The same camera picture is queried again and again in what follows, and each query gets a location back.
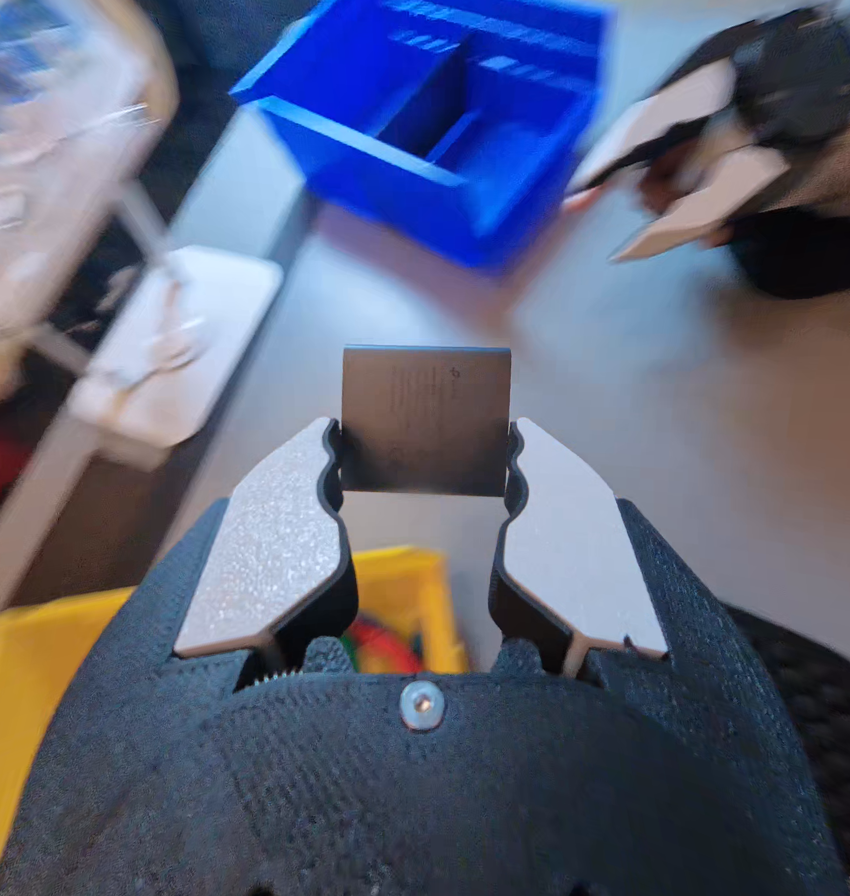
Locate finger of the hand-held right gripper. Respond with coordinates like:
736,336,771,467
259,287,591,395
568,59,737,193
610,150,790,263

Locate grey ethernet adapter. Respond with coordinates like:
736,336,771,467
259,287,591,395
341,346,513,498

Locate person's right hand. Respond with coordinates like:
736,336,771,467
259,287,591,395
729,150,850,301

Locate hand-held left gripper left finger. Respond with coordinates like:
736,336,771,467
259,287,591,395
174,417,360,659

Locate yellow plastic bin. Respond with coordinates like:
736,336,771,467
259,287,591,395
0,547,468,890

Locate white flat base plate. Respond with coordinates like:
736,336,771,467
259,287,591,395
68,245,286,449

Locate blue plastic bin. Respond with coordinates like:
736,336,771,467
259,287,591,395
230,0,615,270

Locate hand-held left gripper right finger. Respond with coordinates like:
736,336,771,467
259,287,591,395
490,417,670,679

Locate bundle of colourful cables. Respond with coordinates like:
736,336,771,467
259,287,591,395
341,615,426,674

